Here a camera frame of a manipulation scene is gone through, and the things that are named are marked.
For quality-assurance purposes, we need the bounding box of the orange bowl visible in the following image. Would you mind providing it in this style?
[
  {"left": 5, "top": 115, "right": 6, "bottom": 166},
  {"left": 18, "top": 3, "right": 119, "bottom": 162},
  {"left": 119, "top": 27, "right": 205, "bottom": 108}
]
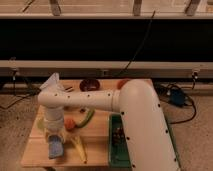
[{"left": 117, "top": 79, "right": 129, "bottom": 89}]

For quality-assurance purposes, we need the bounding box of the white paper bag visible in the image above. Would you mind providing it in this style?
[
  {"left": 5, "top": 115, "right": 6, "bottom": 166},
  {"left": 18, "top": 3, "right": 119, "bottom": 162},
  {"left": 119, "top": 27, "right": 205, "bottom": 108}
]
[{"left": 40, "top": 73, "right": 65, "bottom": 93}]

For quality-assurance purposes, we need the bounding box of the orange fruit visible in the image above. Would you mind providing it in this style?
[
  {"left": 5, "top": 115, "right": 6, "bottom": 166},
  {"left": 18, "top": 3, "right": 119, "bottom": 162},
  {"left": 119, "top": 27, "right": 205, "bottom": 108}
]
[{"left": 64, "top": 118, "right": 76, "bottom": 131}]

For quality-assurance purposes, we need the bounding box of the dark grape bunch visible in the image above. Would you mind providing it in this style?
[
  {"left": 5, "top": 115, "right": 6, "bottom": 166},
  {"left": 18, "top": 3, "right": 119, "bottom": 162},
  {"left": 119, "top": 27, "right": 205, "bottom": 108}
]
[{"left": 112, "top": 127, "right": 125, "bottom": 145}]

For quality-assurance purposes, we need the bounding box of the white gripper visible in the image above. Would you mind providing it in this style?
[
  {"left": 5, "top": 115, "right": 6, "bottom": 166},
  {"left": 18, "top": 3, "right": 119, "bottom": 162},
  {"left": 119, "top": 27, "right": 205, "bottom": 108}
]
[{"left": 44, "top": 107, "right": 66, "bottom": 144}]

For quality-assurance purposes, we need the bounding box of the striped box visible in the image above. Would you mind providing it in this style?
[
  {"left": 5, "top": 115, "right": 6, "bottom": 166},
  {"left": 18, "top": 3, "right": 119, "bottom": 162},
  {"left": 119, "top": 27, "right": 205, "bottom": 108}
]
[{"left": 65, "top": 86, "right": 74, "bottom": 92}]

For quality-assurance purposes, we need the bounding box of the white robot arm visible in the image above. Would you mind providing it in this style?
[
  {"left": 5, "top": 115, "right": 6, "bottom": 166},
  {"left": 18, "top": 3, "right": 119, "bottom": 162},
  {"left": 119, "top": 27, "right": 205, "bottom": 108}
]
[{"left": 38, "top": 79, "right": 180, "bottom": 171}]

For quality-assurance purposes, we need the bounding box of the green plastic tray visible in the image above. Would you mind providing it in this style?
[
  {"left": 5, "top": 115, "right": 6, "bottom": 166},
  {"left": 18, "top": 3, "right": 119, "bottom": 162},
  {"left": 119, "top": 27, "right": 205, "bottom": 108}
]
[{"left": 108, "top": 114, "right": 131, "bottom": 168}]

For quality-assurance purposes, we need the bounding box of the blue power adapter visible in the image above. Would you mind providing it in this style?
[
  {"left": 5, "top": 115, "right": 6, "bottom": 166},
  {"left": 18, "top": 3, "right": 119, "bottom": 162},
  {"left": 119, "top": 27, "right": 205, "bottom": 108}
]
[{"left": 169, "top": 89, "right": 185, "bottom": 107}]

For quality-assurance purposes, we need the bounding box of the green plastic cup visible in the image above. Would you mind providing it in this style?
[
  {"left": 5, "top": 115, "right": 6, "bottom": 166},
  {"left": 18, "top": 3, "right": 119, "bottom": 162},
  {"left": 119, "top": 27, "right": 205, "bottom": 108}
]
[{"left": 37, "top": 118, "right": 44, "bottom": 131}]

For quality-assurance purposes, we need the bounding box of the blue grey sponge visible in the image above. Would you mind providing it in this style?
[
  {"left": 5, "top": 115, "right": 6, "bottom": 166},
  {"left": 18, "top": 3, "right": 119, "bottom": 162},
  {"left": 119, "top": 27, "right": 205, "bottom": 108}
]
[{"left": 48, "top": 135, "right": 64, "bottom": 159}]

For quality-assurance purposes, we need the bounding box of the dark brown bowl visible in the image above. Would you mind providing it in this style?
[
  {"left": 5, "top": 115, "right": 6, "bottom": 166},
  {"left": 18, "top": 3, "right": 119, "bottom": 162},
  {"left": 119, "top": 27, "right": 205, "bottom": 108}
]
[{"left": 79, "top": 79, "right": 100, "bottom": 91}]

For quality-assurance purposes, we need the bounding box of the black cable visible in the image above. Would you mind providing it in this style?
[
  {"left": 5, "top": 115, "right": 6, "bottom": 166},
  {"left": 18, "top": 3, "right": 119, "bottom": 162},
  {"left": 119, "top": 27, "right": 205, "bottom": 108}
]
[{"left": 118, "top": 9, "right": 157, "bottom": 77}]

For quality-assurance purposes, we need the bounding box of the green cucumber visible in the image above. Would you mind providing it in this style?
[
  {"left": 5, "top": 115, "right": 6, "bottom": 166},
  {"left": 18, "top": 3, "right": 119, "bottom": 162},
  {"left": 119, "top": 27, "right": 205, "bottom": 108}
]
[{"left": 76, "top": 109, "right": 95, "bottom": 128}]

